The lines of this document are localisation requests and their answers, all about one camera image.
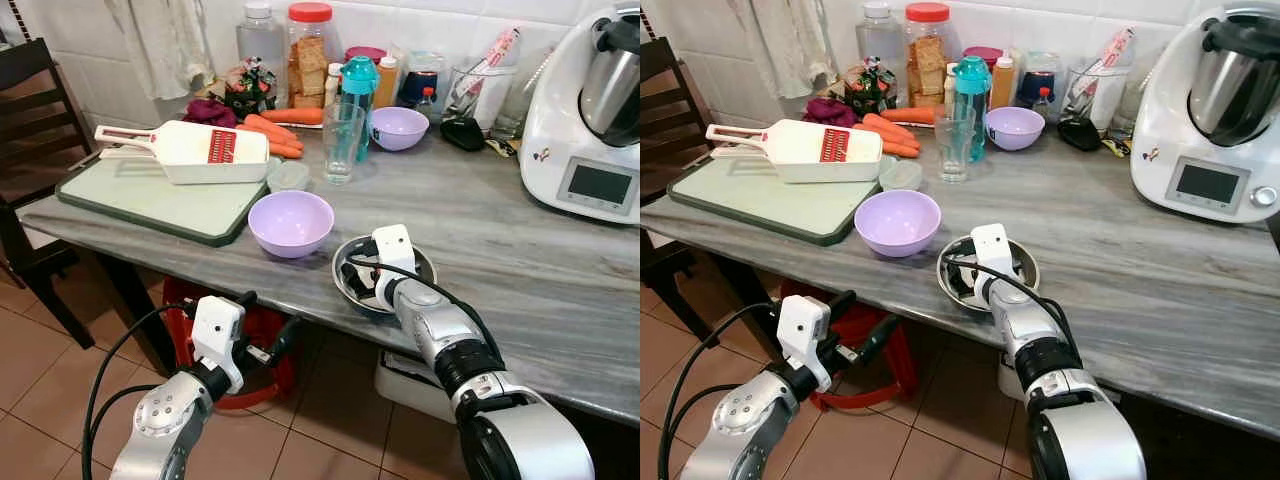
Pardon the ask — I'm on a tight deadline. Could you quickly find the dark snack bag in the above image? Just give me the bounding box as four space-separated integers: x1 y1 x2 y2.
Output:
845 57 898 116
223 57 278 119

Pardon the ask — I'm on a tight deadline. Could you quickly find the red and white packet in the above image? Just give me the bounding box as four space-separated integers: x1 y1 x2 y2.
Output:
1075 28 1136 101
455 28 521 106

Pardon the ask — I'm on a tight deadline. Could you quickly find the white plastic box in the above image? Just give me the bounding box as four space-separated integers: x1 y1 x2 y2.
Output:
375 348 461 423
997 350 1031 401

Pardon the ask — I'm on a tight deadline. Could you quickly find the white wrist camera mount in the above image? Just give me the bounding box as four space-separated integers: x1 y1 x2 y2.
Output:
372 225 417 286
972 223 1014 283
192 295 246 391
777 293 831 389

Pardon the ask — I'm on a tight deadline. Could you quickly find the round steel plate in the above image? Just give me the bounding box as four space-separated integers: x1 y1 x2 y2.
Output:
333 235 438 316
937 235 1041 314

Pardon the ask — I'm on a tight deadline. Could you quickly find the short black left arm cable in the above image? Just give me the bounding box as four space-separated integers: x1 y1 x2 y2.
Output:
672 383 746 471
97 383 161 471

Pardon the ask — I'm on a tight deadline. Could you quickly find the orange sauce bottle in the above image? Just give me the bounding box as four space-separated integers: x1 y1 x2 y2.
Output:
373 55 399 109
990 55 1016 109

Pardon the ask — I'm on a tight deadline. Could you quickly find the red plastic stool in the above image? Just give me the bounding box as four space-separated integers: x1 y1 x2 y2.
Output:
780 282 918 413
163 278 298 411

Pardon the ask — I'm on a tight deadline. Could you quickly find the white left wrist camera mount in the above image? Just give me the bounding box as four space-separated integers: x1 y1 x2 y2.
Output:
777 293 831 389
192 295 246 391

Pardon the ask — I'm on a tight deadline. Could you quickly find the clear plastic pitcher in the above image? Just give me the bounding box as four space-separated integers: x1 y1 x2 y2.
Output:
495 45 556 139
1115 70 1151 136

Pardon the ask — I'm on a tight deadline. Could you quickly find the clear plastic bottle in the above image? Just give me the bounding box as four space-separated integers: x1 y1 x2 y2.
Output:
237 2 286 76
857 2 906 73

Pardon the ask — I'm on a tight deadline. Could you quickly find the white hanging towel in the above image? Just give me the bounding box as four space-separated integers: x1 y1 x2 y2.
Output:
728 0 836 99
105 0 216 101

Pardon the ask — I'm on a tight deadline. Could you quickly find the purple cabbage piece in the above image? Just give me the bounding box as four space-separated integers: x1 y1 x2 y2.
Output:
803 97 859 127
183 98 238 128

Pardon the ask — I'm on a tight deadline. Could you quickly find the black pouch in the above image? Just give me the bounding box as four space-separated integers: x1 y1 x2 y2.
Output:
440 116 488 152
1057 116 1104 152

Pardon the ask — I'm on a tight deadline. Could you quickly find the white mandoline slicer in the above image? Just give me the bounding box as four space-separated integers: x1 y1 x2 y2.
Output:
95 120 271 186
706 119 883 184

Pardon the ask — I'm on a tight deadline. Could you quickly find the small lilac plastic bowl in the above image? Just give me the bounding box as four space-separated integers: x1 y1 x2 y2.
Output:
985 107 1046 151
370 107 431 152

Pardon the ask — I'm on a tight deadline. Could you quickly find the large lilac plastic bowl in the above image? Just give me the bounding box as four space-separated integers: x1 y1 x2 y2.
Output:
248 190 335 259
854 189 942 258

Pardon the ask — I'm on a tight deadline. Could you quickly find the red lidded cracker jar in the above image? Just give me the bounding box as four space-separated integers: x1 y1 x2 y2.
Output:
287 2 334 109
905 2 952 109

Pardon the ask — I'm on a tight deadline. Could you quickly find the white food processor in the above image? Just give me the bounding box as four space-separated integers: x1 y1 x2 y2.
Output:
520 5 641 223
1130 3 1280 223

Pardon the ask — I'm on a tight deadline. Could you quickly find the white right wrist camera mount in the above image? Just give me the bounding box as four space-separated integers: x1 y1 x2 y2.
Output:
372 225 417 286
972 223 1014 283

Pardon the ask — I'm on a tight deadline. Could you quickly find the dark blue jar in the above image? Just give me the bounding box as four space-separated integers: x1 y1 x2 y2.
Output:
1018 52 1063 106
400 52 446 106

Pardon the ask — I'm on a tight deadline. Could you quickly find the clear drinking glass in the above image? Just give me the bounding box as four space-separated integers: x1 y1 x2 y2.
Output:
322 103 366 186
934 103 977 184

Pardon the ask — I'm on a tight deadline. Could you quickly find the dark wooden chair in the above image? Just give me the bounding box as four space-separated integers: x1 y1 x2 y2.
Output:
0 38 101 349
640 38 716 346

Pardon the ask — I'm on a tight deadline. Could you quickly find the pale green cutting board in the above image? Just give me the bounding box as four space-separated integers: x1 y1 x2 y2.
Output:
57 160 269 247
667 158 881 246

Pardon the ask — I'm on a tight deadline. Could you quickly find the clear utensil holder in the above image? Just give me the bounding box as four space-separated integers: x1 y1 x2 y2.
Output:
445 62 516 131
1062 62 1131 129

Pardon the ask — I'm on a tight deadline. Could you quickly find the teal water bottle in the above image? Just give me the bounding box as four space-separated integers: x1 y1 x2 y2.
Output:
340 55 381 161
952 55 993 161

